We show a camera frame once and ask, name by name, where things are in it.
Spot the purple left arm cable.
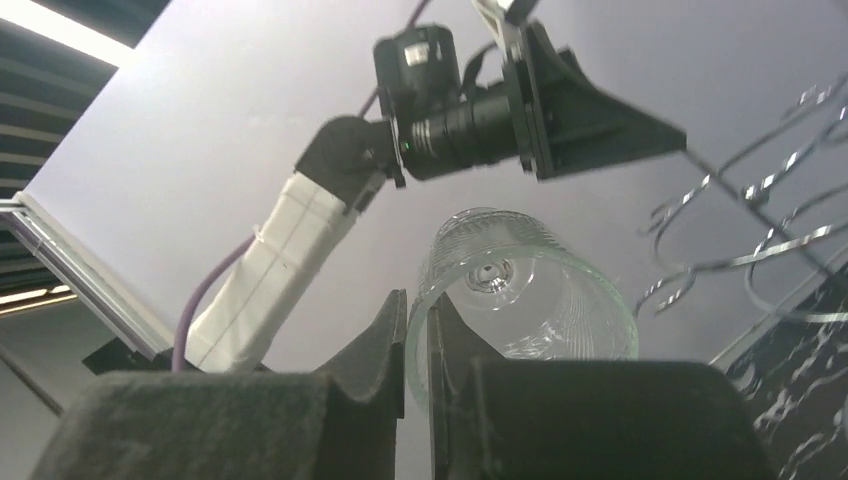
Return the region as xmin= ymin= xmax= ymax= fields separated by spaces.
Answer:
xmin=170 ymin=0 xmax=432 ymax=374

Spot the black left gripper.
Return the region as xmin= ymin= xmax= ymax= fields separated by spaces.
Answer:
xmin=373 ymin=21 xmax=687 ymax=181

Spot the chrome spiral glass rack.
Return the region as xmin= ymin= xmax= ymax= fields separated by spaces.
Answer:
xmin=633 ymin=74 xmax=847 ymax=325

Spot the clear glass wine glass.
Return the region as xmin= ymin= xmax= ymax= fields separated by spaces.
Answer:
xmin=406 ymin=207 xmax=639 ymax=412

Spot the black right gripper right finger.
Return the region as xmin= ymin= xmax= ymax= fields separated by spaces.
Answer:
xmin=426 ymin=295 xmax=776 ymax=479

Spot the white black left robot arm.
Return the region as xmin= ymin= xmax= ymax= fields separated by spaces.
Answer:
xmin=171 ymin=22 xmax=687 ymax=372

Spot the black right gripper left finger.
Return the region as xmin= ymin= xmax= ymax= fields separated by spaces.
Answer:
xmin=33 ymin=290 xmax=407 ymax=479

